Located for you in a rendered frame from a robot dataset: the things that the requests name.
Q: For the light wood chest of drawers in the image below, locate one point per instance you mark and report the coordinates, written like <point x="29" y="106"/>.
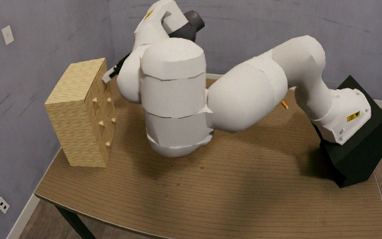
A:
<point x="69" y="116"/>

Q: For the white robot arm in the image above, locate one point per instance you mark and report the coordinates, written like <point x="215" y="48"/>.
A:
<point x="180" y="114"/>

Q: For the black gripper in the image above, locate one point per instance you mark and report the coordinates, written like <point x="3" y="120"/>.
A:
<point x="115" y="70"/>

